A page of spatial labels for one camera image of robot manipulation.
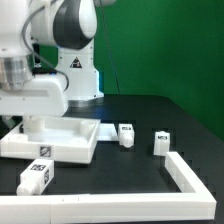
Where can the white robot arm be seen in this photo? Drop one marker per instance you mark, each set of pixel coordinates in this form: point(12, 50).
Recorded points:
point(46, 56)

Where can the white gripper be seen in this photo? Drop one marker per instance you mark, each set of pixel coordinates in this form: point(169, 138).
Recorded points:
point(44, 95)

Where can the white L-shaped fence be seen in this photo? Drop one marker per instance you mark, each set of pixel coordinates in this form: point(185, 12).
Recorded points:
point(192, 202)

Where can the white square tabletop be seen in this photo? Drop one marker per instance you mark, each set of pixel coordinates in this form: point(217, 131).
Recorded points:
point(61, 139)

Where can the white marker base sheet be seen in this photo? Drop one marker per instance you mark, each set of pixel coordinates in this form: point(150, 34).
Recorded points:
point(107, 132)

